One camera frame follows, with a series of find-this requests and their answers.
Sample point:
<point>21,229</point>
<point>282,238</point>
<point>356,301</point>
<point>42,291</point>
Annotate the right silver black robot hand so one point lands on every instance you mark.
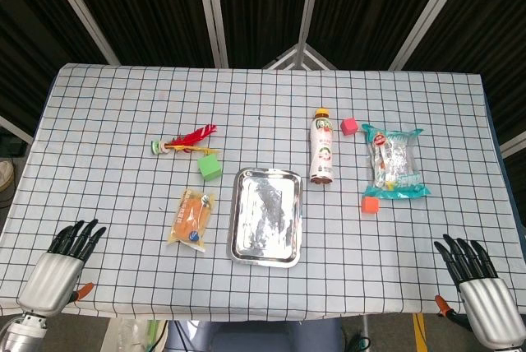
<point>487,298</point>

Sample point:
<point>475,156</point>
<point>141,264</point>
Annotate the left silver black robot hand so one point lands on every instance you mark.
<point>53,271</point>

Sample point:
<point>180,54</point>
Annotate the orange snack packet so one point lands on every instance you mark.
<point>192,220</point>

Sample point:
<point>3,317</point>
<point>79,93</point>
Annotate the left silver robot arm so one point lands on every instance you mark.
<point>20,333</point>

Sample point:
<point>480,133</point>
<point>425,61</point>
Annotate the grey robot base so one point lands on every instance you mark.
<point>255,336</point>

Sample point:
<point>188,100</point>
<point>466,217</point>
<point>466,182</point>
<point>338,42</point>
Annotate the teal snack bag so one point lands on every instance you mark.
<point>393,163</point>

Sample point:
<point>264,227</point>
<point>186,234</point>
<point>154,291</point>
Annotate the white shoe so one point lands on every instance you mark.
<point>5,175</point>

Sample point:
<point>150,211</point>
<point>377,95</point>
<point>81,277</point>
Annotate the orange foam cube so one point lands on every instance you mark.
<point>369,205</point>

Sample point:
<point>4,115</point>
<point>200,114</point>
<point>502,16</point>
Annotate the red feather shuttlecock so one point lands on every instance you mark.
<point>185,143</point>

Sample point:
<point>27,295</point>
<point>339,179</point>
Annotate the green foam cube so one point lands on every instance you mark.
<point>209,168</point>

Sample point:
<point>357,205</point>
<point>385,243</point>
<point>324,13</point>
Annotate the white grid tablecloth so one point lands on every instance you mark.
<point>263,245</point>

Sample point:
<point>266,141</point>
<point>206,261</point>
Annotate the shiny metal tray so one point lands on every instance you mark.
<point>265,216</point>

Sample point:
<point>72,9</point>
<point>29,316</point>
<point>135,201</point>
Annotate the pink foam cube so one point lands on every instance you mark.
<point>349,126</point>

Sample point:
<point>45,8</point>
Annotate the white drink bottle yellow cap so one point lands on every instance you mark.
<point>322,150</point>

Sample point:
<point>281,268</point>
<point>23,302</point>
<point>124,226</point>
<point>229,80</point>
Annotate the black folding screen panels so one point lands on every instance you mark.
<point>164,6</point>

